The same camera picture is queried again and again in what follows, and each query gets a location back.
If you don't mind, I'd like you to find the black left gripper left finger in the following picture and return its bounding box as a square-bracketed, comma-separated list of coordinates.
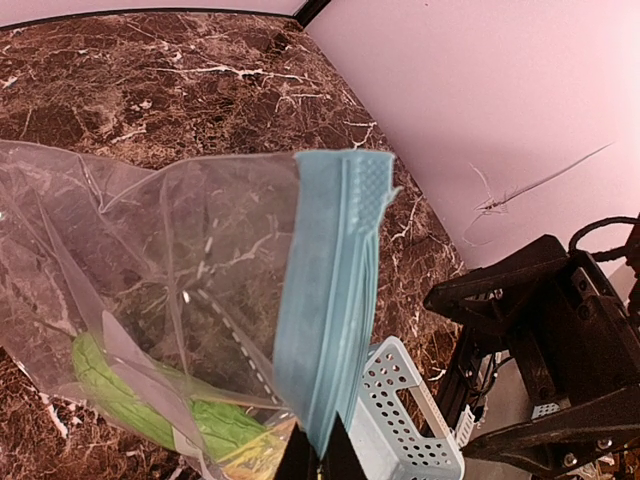
[281, 427, 318, 480]

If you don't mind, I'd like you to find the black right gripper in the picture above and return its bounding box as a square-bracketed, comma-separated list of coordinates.
[423, 235, 639, 468]

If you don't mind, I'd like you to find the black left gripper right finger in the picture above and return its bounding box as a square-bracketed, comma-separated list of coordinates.
[322, 415, 367, 480]

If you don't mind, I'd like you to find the green toy bitter gourd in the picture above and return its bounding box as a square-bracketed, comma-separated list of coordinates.
[72, 333, 267, 461]

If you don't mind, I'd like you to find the clear zip bag blue zipper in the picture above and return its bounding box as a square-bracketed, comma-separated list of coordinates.
[1, 141, 395, 458]

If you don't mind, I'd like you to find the yellow toy mango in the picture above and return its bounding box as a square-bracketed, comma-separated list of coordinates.
[221, 429, 292, 480]

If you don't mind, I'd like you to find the light blue perforated plastic basket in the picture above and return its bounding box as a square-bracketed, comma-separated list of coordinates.
[349, 336, 465, 480]

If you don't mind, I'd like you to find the black table front rail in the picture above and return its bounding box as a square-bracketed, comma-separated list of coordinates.
[434, 329, 516, 441]

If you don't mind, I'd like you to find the white slotted cable duct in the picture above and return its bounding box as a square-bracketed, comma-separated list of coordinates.
[454, 405, 475, 449]

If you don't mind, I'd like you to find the black frame post right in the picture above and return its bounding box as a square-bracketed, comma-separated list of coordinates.
[293, 0, 331, 28]

